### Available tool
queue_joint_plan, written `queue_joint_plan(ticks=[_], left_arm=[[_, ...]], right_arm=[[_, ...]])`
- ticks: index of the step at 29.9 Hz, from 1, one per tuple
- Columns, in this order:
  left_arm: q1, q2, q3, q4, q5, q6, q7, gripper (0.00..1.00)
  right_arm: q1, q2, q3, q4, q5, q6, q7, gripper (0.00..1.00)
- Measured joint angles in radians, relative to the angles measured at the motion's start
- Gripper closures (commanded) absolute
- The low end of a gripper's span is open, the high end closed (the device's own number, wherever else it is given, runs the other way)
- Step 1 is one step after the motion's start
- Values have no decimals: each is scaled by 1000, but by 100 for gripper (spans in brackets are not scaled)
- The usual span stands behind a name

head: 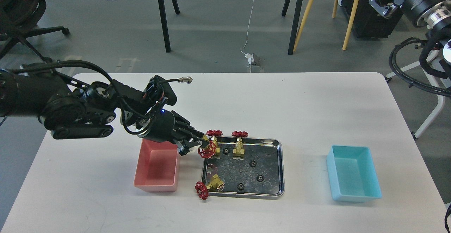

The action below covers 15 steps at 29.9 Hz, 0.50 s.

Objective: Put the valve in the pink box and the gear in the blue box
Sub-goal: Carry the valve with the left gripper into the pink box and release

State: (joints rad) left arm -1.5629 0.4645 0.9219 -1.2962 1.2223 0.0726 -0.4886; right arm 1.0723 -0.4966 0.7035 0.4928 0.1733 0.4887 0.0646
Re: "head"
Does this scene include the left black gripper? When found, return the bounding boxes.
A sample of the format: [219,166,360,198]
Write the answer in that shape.
[142,110,209,156]

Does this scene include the brass valve red wheel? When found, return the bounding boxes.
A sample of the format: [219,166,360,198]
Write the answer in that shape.
[197,140,221,159]

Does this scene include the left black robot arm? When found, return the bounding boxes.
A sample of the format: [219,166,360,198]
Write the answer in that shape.
[1,60,210,155]

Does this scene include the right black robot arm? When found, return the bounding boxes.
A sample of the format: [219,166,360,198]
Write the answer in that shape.
[369,0,451,140]

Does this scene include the brass valve back left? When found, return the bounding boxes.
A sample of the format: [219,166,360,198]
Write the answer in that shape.
[206,130,223,158]

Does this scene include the pink plastic box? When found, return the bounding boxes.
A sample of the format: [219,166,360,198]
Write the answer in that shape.
[134,139,181,192]

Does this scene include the brass valve back right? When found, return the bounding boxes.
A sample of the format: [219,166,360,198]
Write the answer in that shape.
[231,131,248,159]

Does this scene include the brass valve front left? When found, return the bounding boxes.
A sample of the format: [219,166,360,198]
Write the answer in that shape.
[195,174,225,200]

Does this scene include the black gear front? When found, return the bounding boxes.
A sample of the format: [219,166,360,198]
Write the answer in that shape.
[237,183,245,191]

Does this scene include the blue plastic box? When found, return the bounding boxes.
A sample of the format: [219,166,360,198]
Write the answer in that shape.
[326,145,382,202]

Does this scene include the black cabinet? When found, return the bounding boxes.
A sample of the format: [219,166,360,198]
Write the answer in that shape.
[338,0,403,39]

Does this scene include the metal tray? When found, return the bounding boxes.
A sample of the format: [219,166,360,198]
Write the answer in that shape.
[201,136,285,199]

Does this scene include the black and wood easel legs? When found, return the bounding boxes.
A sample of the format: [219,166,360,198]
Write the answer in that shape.
[282,0,365,55]

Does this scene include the black stool legs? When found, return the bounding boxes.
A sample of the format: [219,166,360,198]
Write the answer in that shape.
[158,0,180,53]

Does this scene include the black office chair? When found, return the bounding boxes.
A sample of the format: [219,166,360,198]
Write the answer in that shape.
[0,0,70,63]

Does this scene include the white power adapter with cable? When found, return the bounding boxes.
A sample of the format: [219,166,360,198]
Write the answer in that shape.
[240,0,256,73]

